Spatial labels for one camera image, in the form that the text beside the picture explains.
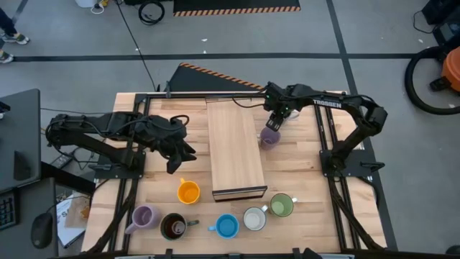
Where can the light blue faceted mug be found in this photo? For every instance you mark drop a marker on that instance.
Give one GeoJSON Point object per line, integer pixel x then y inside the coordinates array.
{"type": "Point", "coordinates": [226, 226]}

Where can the white paper sheets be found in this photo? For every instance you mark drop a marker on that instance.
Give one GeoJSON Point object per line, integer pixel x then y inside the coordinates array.
{"type": "Point", "coordinates": [68, 223]}

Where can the black power adapter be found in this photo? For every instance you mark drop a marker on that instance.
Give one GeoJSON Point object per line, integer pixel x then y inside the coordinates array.
{"type": "Point", "coordinates": [62, 161]}

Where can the person's leg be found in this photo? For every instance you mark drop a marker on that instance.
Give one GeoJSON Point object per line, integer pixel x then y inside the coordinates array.
{"type": "Point", "coordinates": [6, 21]}

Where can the grey desk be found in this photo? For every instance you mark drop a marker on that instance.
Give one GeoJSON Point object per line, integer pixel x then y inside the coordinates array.
{"type": "Point", "coordinates": [21, 126]}

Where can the white bucket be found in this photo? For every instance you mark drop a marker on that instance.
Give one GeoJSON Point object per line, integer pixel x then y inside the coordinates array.
{"type": "Point", "coordinates": [86, 3]}

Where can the yellow mug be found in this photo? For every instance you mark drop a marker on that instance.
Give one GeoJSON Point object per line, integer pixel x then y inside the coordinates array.
{"type": "Point", "coordinates": [188, 192]}

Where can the wooden shelf black metal frame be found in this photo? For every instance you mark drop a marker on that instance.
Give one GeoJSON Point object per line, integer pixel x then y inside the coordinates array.
{"type": "Point", "coordinates": [233, 144]}

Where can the black computer mouse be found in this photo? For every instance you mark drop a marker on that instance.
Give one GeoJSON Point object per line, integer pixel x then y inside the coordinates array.
{"type": "Point", "coordinates": [41, 230]}

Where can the black desk gadget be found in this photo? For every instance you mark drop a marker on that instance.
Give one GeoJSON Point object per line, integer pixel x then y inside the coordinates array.
{"type": "Point", "coordinates": [21, 167]}

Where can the black keyboard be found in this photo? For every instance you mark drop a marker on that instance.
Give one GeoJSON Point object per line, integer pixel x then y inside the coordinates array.
{"type": "Point", "coordinates": [7, 212]}

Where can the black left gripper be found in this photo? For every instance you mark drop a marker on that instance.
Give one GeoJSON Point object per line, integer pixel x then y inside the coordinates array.
{"type": "Point", "coordinates": [163, 133]}

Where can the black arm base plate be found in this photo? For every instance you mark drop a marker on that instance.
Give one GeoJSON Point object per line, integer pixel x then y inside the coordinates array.
{"type": "Point", "coordinates": [115, 172]}
{"type": "Point", "coordinates": [354, 167]}

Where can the black aluminium table frame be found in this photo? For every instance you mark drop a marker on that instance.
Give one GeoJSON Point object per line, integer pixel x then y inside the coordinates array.
{"type": "Point", "coordinates": [154, 97]}

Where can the white mug blue leaf pattern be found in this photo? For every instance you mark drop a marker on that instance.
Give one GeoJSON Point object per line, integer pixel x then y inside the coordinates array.
{"type": "Point", "coordinates": [254, 218]}

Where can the orange shop vacuum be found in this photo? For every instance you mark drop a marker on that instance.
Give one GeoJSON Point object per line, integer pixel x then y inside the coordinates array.
{"type": "Point", "coordinates": [453, 70]}

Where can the green mug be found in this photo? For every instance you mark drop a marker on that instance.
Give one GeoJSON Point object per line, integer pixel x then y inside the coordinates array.
{"type": "Point", "coordinates": [282, 205]}

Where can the person's shoe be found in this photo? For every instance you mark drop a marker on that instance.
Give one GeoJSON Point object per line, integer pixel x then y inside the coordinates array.
{"type": "Point", "coordinates": [5, 57]}
{"type": "Point", "coordinates": [16, 38]}

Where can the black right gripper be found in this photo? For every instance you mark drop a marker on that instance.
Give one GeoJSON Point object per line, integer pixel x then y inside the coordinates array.
{"type": "Point", "coordinates": [278, 99]}

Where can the plain lilac mug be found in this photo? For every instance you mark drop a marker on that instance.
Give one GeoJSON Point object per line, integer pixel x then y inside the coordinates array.
{"type": "Point", "coordinates": [143, 217]}

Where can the dark brown mug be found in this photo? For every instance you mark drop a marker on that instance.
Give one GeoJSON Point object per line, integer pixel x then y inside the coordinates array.
{"type": "Point", "coordinates": [174, 226]}

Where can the black equipment case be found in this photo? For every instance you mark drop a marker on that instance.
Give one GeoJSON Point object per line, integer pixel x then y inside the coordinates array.
{"type": "Point", "coordinates": [447, 21]}

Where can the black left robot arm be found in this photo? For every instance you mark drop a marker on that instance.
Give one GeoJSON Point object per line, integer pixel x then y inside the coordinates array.
{"type": "Point", "coordinates": [82, 138]}

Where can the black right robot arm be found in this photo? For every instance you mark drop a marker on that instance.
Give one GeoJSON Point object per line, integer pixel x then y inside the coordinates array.
{"type": "Point", "coordinates": [345, 106]}

